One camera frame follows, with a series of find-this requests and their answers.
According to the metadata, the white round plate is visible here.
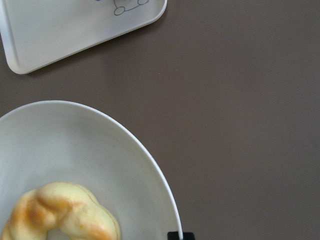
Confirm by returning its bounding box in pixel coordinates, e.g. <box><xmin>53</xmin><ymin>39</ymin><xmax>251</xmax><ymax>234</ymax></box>
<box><xmin>0</xmin><ymin>100</ymin><xmax>183</xmax><ymax>240</ymax></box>

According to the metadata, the braided glazed donut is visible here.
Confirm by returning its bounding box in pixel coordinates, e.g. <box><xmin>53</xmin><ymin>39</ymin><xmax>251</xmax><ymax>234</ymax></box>
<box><xmin>0</xmin><ymin>182</ymin><xmax>121</xmax><ymax>240</ymax></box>

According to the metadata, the cream rabbit tray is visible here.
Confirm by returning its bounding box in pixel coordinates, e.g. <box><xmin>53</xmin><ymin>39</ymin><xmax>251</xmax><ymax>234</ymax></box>
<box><xmin>0</xmin><ymin>0</ymin><xmax>167</xmax><ymax>75</ymax></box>

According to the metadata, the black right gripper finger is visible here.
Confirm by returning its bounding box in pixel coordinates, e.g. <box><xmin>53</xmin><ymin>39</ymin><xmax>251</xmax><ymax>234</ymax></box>
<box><xmin>167</xmin><ymin>231</ymin><xmax>195</xmax><ymax>240</ymax></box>

